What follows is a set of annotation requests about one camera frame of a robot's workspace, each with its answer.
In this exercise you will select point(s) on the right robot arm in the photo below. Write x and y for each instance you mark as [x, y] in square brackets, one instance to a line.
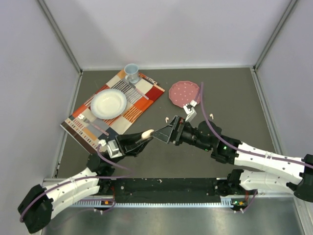
[275, 172]

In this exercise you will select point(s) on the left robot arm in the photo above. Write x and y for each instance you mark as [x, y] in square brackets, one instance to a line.
[42, 204]

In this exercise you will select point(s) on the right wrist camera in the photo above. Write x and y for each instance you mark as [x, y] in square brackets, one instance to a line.
[189, 108]

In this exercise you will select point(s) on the knife with pink handle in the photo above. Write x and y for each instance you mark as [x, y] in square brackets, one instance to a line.
[136, 89]

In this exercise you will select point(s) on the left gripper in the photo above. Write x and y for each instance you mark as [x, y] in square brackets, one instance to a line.
[127, 146]

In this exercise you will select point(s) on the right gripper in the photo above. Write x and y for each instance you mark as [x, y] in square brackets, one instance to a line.
[173, 132]

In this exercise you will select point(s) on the pink dotted plate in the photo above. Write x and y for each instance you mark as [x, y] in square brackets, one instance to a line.
[183, 92]

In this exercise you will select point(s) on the white bowl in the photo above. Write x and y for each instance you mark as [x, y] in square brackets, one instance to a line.
[108, 104]

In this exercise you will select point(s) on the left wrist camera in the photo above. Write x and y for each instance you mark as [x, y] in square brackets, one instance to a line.
[112, 148]

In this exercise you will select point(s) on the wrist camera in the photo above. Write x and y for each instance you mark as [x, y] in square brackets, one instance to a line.
[112, 148]
[189, 108]

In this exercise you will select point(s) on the beige earbuds charging case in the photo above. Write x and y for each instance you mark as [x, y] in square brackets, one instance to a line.
[147, 134]

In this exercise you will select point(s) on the light blue cup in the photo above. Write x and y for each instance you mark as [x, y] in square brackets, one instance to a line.
[132, 75]

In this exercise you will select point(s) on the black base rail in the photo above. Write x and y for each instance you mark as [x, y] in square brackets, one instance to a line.
[171, 190]

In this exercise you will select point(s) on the fork with pink handle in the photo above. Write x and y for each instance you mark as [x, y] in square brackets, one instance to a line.
[84, 119]

